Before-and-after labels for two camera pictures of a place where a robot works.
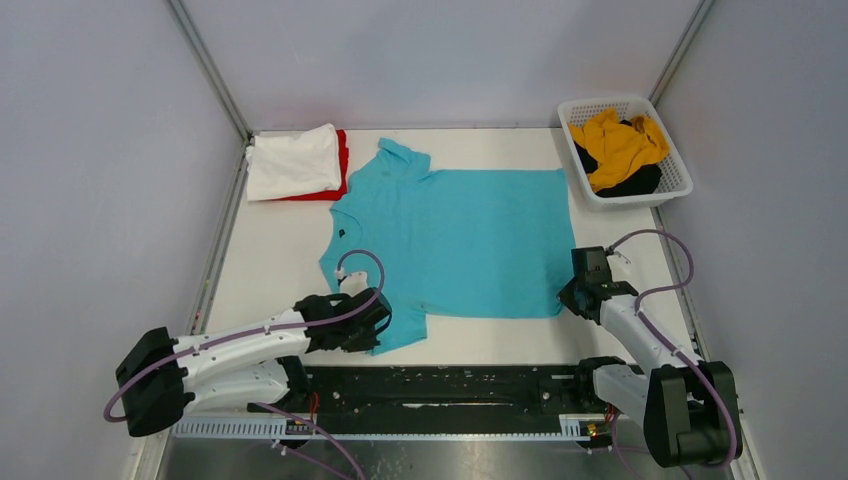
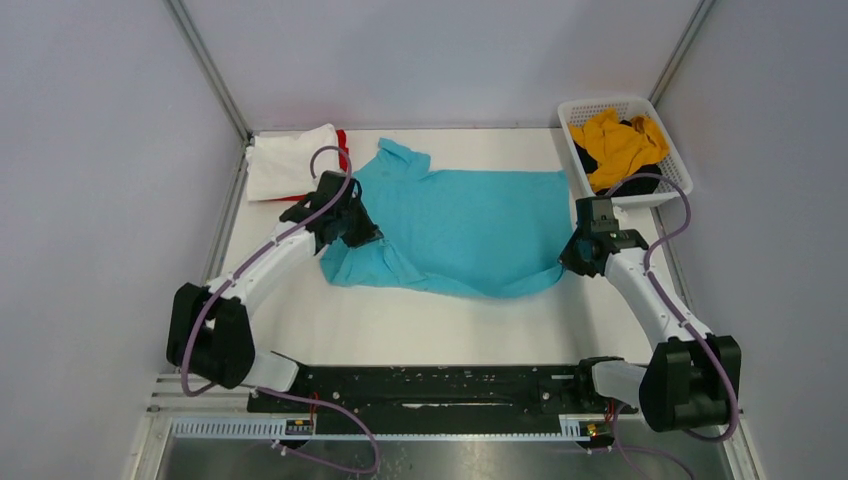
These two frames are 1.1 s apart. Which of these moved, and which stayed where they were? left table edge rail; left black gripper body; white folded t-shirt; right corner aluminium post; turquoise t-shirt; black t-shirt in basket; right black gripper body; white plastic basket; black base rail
Moved: turquoise t-shirt; right black gripper body; left black gripper body
Stayed: right corner aluminium post; black t-shirt in basket; left table edge rail; black base rail; white folded t-shirt; white plastic basket
